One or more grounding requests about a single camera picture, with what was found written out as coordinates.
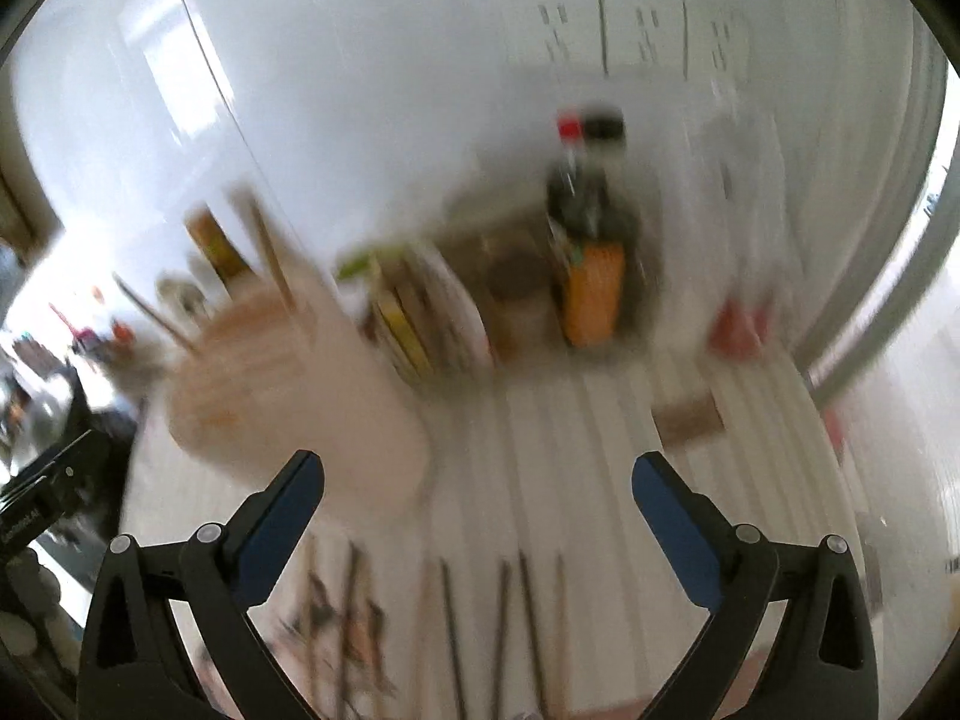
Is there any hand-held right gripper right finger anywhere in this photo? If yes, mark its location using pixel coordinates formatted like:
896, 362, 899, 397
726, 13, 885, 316
632, 451, 880, 720

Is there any small brown pad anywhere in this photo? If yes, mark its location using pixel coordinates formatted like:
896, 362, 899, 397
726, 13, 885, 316
655, 396, 727, 449

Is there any black cap sauce bottle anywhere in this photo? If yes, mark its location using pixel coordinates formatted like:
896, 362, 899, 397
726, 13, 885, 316
585, 109, 661, 338

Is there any white wall socket panel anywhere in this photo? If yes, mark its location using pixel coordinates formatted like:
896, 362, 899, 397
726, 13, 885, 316
506, 0, 751, 83

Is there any clear plastic bag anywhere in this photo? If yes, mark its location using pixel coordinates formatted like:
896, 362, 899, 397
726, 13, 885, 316
675, 86, 792, 365

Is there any red cap sauce bottle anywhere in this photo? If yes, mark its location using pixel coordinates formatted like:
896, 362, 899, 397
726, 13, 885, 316
544, 112, 627, 350

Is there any row of wooden chopsticks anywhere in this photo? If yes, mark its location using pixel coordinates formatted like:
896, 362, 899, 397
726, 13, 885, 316
300, 540, 571, 720

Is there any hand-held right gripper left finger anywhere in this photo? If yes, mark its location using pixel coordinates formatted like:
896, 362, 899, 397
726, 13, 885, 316
79, 450, 325, 720

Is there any light wooden chopstick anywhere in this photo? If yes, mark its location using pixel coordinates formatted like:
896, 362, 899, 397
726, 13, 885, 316
236, 191, 297, 312
112, 276, 200, 357

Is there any beige utensil holder cup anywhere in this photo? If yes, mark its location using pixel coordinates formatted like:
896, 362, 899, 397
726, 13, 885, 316
163, 259, 432, 522

